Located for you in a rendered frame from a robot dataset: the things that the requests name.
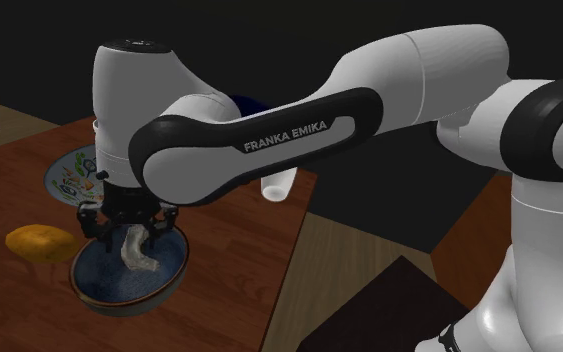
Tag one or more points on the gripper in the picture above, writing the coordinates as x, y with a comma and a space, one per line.
127, 206

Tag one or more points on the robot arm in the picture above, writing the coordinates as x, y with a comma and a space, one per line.
422, 68

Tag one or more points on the pale grey curved object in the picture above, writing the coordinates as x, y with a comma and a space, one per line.
137, 256

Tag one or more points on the blue bowl with brown rim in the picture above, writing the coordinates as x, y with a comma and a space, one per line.
105, 280

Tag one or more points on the white patterned plate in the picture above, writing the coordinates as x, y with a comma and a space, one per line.
69, 173

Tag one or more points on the yellow potato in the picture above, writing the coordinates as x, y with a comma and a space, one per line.
39, 242

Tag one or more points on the brown wooden table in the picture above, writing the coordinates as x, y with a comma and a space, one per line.
227, 253

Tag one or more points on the white cup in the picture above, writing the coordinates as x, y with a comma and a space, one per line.
276, 187

